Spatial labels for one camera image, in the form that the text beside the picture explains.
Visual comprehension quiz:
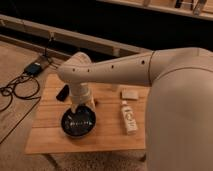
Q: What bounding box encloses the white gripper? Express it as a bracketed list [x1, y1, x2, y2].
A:
[69, 83, 95, 112]

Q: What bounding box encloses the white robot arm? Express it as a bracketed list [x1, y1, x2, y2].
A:
[58, 47, 213, 171]

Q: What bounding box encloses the black ceramic bowl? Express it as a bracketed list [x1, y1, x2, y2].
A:
[61, 105, 96, 137]

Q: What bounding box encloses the black rectangular remote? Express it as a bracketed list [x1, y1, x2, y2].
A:
[56, 85, 69, 101]

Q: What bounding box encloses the wooden folding table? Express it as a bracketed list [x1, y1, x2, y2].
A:
[25, 74, 149, 154]

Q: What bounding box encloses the small wooden block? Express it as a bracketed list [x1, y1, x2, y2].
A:
[121, 90, 139, 100]

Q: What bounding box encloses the black power adapter box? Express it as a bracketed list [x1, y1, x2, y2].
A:
[24, 55, 50, 76]

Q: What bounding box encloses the black floor cable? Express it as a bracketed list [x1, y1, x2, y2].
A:
[0, 74, 42, 145]

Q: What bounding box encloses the long wooden wall rail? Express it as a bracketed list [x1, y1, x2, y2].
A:
[0, 14, 149, 57]

